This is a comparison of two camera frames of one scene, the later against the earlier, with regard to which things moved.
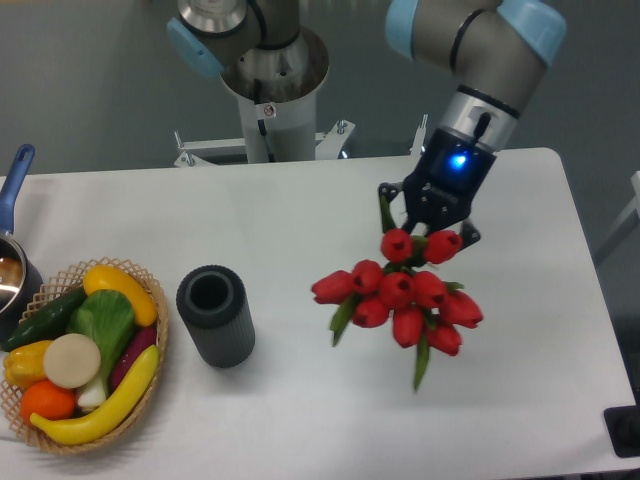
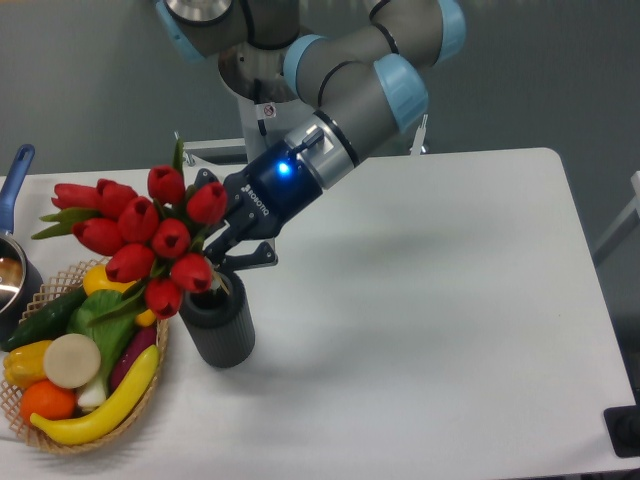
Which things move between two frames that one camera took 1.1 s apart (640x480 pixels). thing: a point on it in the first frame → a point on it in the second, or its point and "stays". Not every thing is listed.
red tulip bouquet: x=424 y=310 → x=151 y=237
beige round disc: x=72 y=361 stays
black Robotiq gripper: x=442 y=186 → x=261 y=199
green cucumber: x=47 y=322 stays
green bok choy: x=108 y=318 stays
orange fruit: x=48 y=400 stays
